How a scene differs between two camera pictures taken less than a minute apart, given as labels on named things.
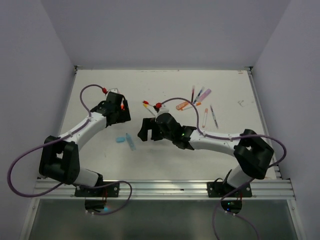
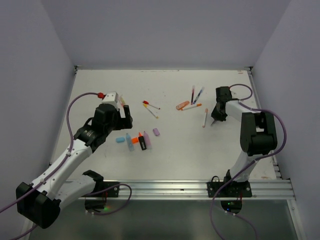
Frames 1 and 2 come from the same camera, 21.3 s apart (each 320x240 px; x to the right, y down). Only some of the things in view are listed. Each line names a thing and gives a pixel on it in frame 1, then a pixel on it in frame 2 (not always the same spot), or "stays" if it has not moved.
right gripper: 148,123 to 219,117
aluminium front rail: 166,189 stays
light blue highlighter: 130,141 stays
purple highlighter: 204,96 to 147,142
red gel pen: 192,94 stays
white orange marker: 197,104 stays
